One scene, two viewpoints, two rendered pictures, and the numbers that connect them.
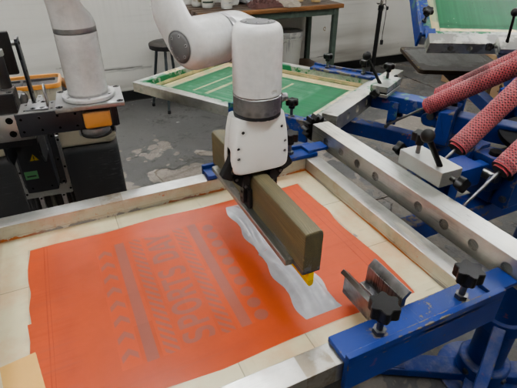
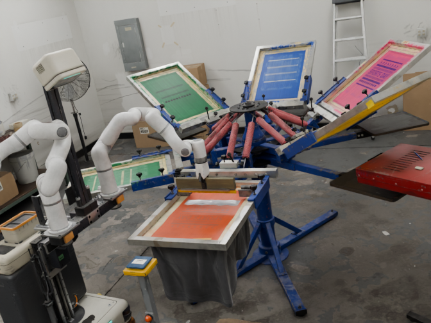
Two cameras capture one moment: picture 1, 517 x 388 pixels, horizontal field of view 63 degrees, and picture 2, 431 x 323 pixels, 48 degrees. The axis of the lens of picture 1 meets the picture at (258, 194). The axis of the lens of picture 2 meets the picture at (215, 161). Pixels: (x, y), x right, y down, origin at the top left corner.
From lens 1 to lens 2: 2.39 m
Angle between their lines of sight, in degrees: 38
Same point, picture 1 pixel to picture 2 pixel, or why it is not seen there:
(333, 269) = (230, 197)
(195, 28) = (188, 146)
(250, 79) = (202, 152)
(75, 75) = (111, 184)
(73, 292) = (180, 232)
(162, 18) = (178, 147)
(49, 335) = (190, 236)
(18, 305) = not seen: hidden behind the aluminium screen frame
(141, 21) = not seen: outside the picture
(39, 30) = not seen: outside the picture
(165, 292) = (201, 220)
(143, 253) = (181, 220)
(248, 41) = (200, 144)
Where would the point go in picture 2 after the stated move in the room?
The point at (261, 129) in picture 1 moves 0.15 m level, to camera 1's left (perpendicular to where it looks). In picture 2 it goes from (205, 164) to (186, 173)
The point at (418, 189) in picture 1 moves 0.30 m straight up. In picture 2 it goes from (233, 170) to (226, 127)
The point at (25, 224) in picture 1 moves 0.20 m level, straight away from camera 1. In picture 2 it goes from (141, 231) to (109, 233)
